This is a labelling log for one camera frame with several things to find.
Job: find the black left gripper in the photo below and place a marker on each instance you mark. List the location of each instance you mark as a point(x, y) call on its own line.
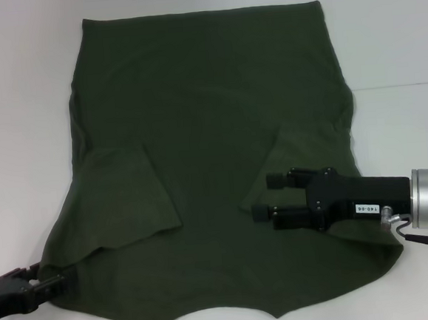
point(10, 298)

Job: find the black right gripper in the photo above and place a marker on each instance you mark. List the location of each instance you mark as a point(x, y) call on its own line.
point(361, 196)

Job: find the dark green shirt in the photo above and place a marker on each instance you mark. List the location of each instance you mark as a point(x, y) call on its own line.
point(203, 112)

